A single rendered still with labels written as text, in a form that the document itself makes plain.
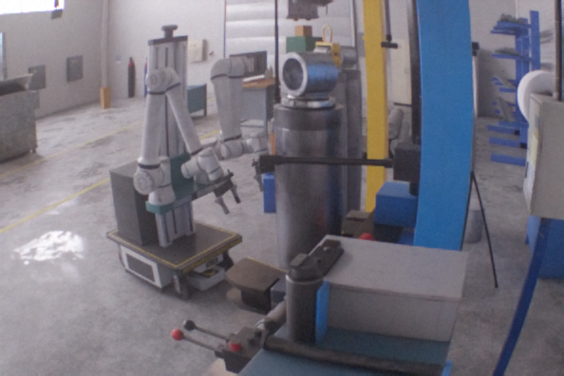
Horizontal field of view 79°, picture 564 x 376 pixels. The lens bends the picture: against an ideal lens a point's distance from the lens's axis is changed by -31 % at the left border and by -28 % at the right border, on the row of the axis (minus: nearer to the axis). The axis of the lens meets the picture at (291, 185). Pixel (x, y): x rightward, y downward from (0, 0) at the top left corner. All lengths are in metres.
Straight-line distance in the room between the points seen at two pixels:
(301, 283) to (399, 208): 0.70
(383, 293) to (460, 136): 0.51
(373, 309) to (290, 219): 0.57
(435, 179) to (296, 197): 0.44
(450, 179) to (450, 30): 0.44
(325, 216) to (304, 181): 0.13
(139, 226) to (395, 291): 2.47
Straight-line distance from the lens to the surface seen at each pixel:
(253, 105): 7.52
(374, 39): 3.95
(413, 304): 0.98
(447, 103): 1.25
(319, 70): 1.39
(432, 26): 1.24
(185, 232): 3.41
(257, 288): 1.36
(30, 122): 9.25
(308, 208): 1.44
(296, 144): 1.39
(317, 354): 0.93
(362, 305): 1.01
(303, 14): 1.59
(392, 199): 1.54
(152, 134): 2.60
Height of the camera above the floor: 1.70
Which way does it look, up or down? 18 degrees down
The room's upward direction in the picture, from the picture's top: 1 degrees counter-clockwise
